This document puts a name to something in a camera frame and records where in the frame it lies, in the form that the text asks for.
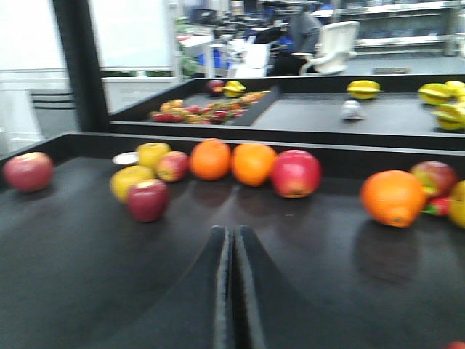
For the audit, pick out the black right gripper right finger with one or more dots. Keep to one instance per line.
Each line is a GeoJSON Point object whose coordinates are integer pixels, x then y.
{"type": "Point", "coordinates": [268, 311]}

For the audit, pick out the pile of cherry tomatoes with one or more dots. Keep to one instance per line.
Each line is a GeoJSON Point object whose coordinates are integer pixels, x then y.
{"type": "Point", "coordinates": [218, 112]}

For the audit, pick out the red yellow apple behind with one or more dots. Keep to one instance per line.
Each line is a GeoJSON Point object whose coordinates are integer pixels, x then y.
{"type": "Point", "coordinates": [437, 178]}

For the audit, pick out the dark red small apple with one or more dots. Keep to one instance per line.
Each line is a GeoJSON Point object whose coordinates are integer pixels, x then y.
{"type": "Point", "coordinates": [148, 200]}

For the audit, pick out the large pink red apple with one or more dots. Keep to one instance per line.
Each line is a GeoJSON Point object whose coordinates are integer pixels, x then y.
{"type": "Point", "coordinates": [296, 174]}

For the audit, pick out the yellow starfruit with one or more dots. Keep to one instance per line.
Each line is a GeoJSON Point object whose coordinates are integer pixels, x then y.
{"type": "Point", "coordinates": [363, 89]}

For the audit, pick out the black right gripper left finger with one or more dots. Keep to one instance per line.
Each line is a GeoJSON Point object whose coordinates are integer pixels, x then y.
{"type": "Point", "coordinates": [194, 313]}

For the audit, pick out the yellow lemon fruit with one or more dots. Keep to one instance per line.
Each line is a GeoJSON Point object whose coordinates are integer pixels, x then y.
{"type": "Point", "coordinates": [456, 207]}

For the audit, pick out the white garlic bulb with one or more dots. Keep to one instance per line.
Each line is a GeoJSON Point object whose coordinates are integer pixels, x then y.
{"type": "Point", "coordinates": [352, 109]}

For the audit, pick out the orange fruit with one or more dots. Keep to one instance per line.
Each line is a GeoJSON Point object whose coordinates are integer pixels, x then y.
{"type": "Point", "coordinates": [252, 163]}
{"type": "Point", "coordinates": [393, 197]}
{"type": "Point", "coordinates": [210, 159]}

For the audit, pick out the orange fruit far left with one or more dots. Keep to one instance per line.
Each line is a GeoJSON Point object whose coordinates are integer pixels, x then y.
{"type": "Point", "coordinates": [210, 159]}

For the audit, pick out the yellow fruit front left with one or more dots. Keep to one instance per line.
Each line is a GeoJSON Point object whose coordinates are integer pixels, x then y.
{"type": "Point", "coordinates": [124, 179]}

